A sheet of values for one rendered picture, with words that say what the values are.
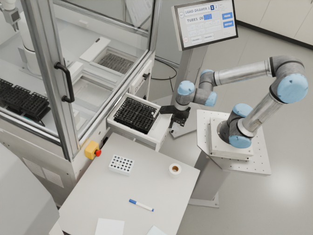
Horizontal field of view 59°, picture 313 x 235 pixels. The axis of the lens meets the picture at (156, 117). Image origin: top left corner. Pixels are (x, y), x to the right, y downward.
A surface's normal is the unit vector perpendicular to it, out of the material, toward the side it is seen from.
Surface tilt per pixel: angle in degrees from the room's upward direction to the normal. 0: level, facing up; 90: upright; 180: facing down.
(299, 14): 90
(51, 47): 90
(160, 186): 0
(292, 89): 82
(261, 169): 0
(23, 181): 69
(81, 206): 0
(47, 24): 90
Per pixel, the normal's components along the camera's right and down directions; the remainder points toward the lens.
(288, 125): 0.11, -0.62
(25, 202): 0.89, 0.14
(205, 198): -0.07, 0.77
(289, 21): -0.41, 0.68
